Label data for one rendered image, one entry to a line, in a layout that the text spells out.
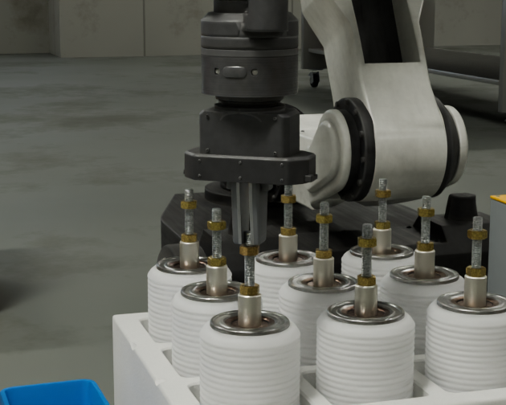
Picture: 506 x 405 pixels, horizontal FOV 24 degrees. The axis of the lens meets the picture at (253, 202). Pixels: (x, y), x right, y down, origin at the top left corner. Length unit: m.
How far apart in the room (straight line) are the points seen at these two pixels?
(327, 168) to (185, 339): 0.46
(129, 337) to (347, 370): 0.30
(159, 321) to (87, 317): 0.74
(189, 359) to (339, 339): 0.17
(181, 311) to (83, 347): 0.70
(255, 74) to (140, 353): 0.38
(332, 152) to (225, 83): 0.54
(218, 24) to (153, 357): 0.39
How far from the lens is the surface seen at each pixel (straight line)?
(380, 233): 1.39
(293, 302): 1.22
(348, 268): 1.38
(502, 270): 1.43
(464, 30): 10.61
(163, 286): 1.30
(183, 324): 1.20
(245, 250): 1.09
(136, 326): 1.36
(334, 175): 1.57
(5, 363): 1.83
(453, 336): 1.16
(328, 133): 1.57
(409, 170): 1.57
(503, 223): 1.42
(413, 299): 1.26
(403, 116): 1.57
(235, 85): 1.03
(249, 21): 1.01
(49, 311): 2.09
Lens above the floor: 0.57
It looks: 11 degrees down
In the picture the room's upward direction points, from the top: straight up
